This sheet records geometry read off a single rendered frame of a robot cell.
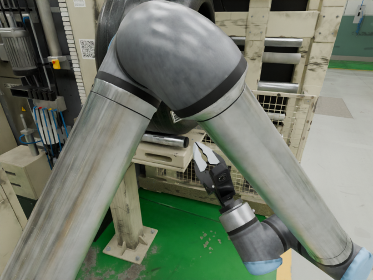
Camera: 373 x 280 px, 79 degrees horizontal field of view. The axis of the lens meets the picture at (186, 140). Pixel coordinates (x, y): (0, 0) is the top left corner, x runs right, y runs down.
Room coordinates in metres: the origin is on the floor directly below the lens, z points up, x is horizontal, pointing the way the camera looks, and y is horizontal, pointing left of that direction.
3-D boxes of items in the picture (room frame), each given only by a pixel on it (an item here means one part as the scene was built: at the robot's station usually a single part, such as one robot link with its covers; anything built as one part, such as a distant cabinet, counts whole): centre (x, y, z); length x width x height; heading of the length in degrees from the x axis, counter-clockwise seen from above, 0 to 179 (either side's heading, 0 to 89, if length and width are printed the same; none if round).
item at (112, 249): (1.03, 0.37, 0.02); 0.27 x 0.27 x 0.04; 72
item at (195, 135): (0.97, 0.12, 0.80); 0.37 x 0.36 x 0.02; 162
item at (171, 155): (0.84, 0.17, 0.83); 0.36 x 0.09 x 0.06; 72
